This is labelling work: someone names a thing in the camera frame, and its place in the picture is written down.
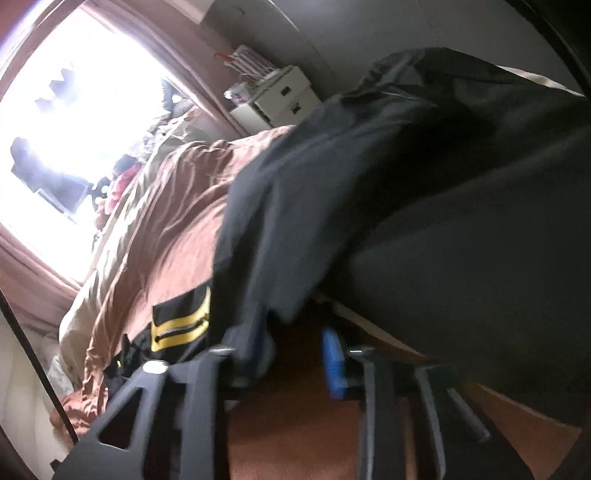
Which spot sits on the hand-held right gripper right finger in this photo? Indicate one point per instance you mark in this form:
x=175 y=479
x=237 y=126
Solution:
x=333 y=369

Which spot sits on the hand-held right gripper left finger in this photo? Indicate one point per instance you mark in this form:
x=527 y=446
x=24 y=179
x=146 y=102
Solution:
x=251 y=344

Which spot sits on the window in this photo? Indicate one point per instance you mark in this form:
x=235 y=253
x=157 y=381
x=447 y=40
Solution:
x=78 y=115

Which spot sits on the pile of clothes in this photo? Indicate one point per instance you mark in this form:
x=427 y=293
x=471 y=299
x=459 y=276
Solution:
x=138 y=157

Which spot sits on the beige duvet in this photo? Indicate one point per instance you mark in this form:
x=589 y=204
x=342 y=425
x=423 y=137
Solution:
x=111 y=258

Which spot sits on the black jacket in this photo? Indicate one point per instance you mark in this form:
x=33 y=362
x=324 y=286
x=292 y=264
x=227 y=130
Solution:
x=415 y=194

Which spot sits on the white drawer cabinet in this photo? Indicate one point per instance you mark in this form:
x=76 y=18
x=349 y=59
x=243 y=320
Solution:
x=277 y=101

